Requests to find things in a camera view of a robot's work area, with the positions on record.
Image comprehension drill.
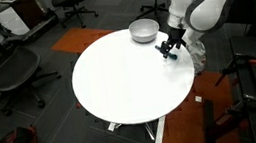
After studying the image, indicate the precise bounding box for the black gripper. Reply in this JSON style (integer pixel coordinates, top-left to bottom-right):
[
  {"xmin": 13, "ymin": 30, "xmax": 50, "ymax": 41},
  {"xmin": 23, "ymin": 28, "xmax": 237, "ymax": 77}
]
[{"xmin": 156, "ymin": 22, "xmax": 190, "ymax": 61}]

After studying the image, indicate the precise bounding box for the teal marker pen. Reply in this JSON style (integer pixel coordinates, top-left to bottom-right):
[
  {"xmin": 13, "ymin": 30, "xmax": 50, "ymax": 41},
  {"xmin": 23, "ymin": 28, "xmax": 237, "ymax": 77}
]
[{"xmin": 154, "ymin": 42, "xmax": 179, "ymax": 63}]

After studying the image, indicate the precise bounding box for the grey metal bowl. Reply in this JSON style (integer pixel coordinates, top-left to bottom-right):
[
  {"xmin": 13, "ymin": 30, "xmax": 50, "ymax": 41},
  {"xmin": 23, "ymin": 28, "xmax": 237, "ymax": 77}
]
[{"xmin": 127, "ymin": 16, "xmax": 162, "ymax": 46}]

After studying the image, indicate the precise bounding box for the white plastic bag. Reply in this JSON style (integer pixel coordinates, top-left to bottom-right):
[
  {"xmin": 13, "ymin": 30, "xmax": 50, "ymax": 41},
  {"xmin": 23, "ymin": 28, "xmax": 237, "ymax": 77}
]
[{"xmin": 186, "ymin": 39, "xmax": 210, "ymax": 77}]

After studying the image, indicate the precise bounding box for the metal table base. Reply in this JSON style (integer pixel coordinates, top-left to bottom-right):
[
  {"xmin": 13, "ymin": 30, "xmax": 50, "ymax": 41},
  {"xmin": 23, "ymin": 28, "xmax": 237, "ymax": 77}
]
[{"xmin": 106, "ymin": 113, "xmax": 171, "ymax": 143}]

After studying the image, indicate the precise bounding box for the black floor stand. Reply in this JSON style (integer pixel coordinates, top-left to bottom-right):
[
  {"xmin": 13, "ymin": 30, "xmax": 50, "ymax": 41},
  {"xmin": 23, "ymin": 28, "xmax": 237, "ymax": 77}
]
[{"xmin": 0, "ymin": 0, "xmax": 62, "ymax": 47}]

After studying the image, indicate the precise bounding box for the brown wooden cabinet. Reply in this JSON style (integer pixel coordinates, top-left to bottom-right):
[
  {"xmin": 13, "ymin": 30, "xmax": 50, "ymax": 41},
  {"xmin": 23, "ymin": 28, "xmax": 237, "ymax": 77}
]
[{"xmin": 10, "ymin": 0, "xmax": 48, "ymax": 32}]

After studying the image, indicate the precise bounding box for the black mesh office chair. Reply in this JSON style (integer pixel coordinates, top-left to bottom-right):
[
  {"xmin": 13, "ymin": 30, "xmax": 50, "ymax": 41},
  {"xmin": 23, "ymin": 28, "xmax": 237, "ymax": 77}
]
[{"xmin": 0, "ymin": 0, "xmax": 66, "ymax": 118}]

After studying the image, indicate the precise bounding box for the black upright post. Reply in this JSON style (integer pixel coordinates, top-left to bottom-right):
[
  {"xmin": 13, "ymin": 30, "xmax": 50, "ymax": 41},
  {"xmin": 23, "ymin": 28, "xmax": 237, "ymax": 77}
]
[{"xmin": 199, "ymin": 99, "xmax": 220, "ymax": 143}]

